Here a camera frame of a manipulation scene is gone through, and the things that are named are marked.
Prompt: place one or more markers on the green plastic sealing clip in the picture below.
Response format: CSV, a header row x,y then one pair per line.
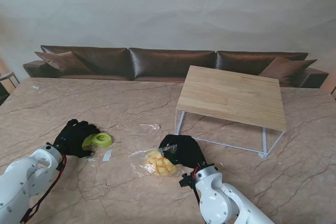
x,y
103,141

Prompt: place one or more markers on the brown leather cushion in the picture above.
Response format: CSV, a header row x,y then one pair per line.
x,y
65,62
286,69

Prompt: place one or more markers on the black frame side table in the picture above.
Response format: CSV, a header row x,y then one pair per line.
x,y
9,75

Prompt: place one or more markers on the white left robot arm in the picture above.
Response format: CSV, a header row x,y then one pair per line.
x,y
23,176

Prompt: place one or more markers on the crumpled clear plastic scrap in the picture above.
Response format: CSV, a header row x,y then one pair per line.
x,y
155,127

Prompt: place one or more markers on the clear plastic bread bag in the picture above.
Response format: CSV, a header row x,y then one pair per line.
x,y
137,161

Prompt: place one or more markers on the curled white tape piece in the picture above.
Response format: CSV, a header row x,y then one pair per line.
x,y
106,155

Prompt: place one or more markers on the white tape strip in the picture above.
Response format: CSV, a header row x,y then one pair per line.
x,y
36,87

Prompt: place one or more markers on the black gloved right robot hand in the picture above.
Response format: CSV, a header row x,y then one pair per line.
x,y
186,150

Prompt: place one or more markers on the brown leather sofa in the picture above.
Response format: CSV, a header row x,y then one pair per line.
x,y
170,64

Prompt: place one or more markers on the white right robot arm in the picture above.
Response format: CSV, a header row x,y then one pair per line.
x,y
218,200

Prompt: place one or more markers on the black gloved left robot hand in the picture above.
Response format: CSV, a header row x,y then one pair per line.
x,y
72,137

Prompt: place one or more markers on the yellow pineapple bun bread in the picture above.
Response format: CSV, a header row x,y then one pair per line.
x,y
160,166

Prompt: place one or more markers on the small wooden table white frame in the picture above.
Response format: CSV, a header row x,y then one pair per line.
x,y
231,95

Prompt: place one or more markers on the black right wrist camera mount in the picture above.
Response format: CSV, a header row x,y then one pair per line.
x,y
187,180

